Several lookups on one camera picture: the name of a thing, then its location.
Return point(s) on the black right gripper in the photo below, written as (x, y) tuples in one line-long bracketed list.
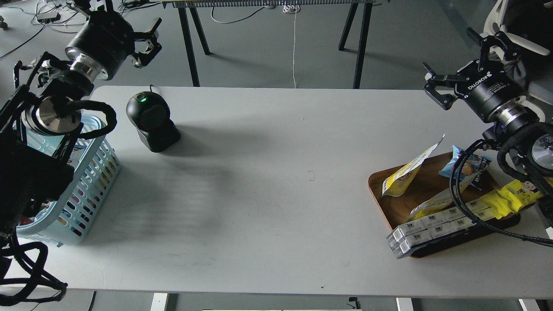
[(490, 90)]

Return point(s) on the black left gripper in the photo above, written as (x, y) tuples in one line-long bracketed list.
[(101, 41)]

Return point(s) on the yellow white snack pouch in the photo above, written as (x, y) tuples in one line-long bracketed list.
[(397, 184)]

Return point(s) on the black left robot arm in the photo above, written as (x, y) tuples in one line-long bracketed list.
[(54, 156)]

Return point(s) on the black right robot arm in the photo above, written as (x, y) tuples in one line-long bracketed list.
[(523, 143)]

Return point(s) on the blue chips snack bag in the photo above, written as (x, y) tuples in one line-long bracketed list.
[(474, 164)]

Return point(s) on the light blue plastic basket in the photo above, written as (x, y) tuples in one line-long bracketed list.
[(68, 220)]

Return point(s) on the pale yellow snack pouch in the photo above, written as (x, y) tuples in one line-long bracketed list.
[(440, 201)]

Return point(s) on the yellow snack bag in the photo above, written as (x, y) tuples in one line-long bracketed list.
[(511, 198)]

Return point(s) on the white long snack box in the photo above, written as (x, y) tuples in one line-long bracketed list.
[(409, 249), (436, 218)]

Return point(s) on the white office chair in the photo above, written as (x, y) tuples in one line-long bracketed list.
[(527, 24)]

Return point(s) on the black barcode scanner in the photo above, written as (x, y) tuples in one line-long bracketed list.
[(149, 112)]

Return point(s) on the brown wooden tray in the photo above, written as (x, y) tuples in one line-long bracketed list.
[(425, 185)]

